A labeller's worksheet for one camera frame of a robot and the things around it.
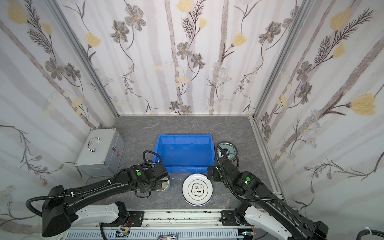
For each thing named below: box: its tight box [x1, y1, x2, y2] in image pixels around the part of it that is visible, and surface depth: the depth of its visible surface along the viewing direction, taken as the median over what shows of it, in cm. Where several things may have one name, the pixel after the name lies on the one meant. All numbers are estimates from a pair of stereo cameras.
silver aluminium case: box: [74, 128, 125, 177], surface depth 85 cm
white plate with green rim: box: [182, 173, 214, 207], surface depth 84 cm
